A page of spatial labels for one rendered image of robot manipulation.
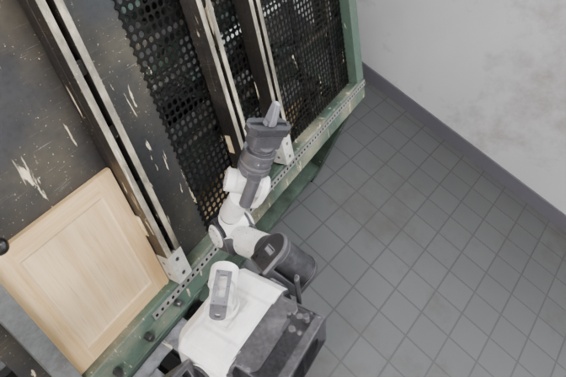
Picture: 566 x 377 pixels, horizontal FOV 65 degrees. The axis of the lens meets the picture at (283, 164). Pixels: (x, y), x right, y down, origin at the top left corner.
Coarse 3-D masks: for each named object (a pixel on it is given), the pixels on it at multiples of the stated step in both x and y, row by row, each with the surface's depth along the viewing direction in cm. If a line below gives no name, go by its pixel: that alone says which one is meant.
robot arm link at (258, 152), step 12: (252, 120) 109; (252, 132) 107; (264, 132) 107; (276, 132) 109; (288, 132) 111; (252, 144) 109; (264, 144) 110; (276, 144) 112; (240, 156) 115; (252, 156) 111; (264, 156) 112; (252, 168) 113; (264, 168) 114
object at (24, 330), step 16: (0, 288) 102; (0, 304) 103; (16, 304) 106; (0, 320) 103; (16, 320) 107; (32, 320) 110; (16, 336) 107; (32, 336) 111; (32, 352) 112; (48, 352) 115; (48, 368) 116; (64, 368) 120
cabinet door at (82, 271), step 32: (96, 192) 121; (32, 224) 109; (64, 224) 115; (96, 224) 123; (128, 224) 132; (0, 256) 103; (32, 256) 109; (64, 256) 117; (96, 256) 125; (128, 256) 135; (32, 288) 111; (64, 288) 118; (96, 288) 127; (128, 288) 137; (160, 288) 148; (64, 320) 120; (96, 320) 129; (128, 320) 139; (64, 352) 122; (96, 352) 131
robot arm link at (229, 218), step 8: (224, 208) 132; (232, 208) 128; (224, 216) 133; (232, 216) 132; (240, 216) 133; (216, 224) 136; (224, 224) 137; (232, 224) 137; (240, 224) 138; (248, 224) 140; (224, 232) 135
